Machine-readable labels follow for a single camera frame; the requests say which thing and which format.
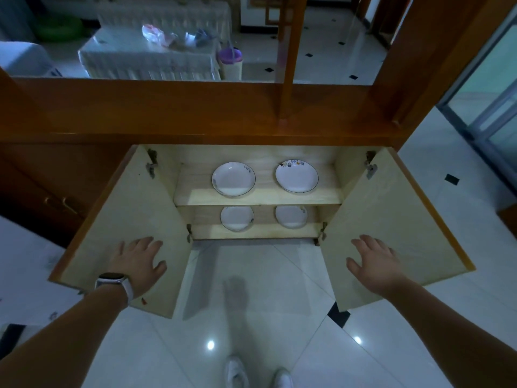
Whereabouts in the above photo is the person's right hand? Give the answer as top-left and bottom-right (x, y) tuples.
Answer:
(345, 234), (412, 300)

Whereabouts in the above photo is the blue white plastic bag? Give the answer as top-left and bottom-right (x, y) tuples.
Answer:
(184, 29), (218, 49)

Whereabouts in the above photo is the person's left white shoe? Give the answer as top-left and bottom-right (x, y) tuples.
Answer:
(224, 356), (250, 388)

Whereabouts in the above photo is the brown wooden cabinet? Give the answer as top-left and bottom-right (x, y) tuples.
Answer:
(0, 0), (493, 249)

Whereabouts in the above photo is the person's left hand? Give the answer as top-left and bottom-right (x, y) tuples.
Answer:
(106, 236), (169, 300)

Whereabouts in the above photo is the person's left forearm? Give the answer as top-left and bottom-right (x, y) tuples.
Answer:
(0, 285), (130, 388)

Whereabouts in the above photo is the glass sliding door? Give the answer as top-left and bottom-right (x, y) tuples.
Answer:
(437, 3), (517, 197)

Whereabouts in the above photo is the person's right white shoe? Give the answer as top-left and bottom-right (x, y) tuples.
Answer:
(273, 368), (295, 388)

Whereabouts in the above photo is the sofa with white cover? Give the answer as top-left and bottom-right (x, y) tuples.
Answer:
(0, 40), (64, 78)

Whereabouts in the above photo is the trash bin with purple lid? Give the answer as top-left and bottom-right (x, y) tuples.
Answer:
(216, 46), (244, 82)

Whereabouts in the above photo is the white cartoon print plate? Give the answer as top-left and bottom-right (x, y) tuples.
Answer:
(219, 205), (255, 232)
(274, 205), (309, 230)
(275, 158), (320, 195)
(211, 161), (257, 198)

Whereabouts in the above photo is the person's white shoe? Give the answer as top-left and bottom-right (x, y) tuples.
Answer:
(224, 356), (250, 388)
(273, 368), (295, 388)

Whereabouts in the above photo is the coffee table with white cloth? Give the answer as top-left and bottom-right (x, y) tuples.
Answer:
(78, 26), (223, 81)

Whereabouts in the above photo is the person's right forearm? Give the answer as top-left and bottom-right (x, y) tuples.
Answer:
(381, 276), (517, 388)

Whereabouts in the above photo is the pink white plastic bag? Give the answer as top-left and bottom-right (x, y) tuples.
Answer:
(141, 23), (179, 48)

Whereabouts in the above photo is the smartwatch with white band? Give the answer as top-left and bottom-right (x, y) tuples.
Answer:
(94, 272), (135, 306)

